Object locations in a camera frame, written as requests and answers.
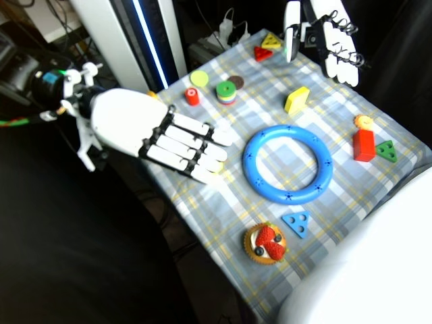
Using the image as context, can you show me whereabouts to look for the red braided cable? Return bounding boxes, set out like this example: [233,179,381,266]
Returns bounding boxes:
[0,115,59,128]

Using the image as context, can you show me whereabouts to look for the white robot body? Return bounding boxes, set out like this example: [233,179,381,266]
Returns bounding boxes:
[276,161,432,324]

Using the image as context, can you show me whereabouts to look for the green triangle block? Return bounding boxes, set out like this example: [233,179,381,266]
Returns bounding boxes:
[375,140,398,163]

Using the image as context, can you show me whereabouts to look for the blue plaid cloth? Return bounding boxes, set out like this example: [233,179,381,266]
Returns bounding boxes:
[143,28,432,324]

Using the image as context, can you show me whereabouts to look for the light green disc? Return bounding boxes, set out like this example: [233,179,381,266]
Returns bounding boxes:
[189,70,210,88]

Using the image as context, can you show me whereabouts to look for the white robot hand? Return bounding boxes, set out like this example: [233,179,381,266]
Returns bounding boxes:
[89,87,234,186]
[308,0,360,88]

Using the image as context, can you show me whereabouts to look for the red cylinder block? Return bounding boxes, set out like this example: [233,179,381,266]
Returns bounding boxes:
[184,86,200,107]

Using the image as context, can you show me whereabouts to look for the rainbow discs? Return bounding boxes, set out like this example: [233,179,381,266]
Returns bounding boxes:
[215,80,237,106]

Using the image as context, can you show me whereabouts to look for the grey power strip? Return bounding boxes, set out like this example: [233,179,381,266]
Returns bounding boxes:
[187,32,237,67]

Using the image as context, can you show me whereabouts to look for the blue plastic ring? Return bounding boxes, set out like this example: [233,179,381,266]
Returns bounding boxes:
[242,124,334,206]

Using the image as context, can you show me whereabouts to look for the blue triangle block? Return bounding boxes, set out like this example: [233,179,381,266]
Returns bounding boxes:
[281,211,311,240]

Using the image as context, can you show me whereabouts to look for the toy fruit tart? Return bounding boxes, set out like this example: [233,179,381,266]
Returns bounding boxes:
[243,221,288,266]

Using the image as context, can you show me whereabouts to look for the red triangle block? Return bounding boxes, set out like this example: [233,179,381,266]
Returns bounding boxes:
[253,45,274,63]

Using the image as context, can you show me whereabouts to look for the yellow triangle block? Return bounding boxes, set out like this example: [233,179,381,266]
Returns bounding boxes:
[261,32,283,50]

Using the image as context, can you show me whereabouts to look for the white power adapter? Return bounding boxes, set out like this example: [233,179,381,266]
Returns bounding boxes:
[218,8,237,41]

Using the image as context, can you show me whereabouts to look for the red rectangular block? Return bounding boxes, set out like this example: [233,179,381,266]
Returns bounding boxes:
[352,129,377,163]

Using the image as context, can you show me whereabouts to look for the white column with blue light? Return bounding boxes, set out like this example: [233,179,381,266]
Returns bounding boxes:
[69,0,188,94]

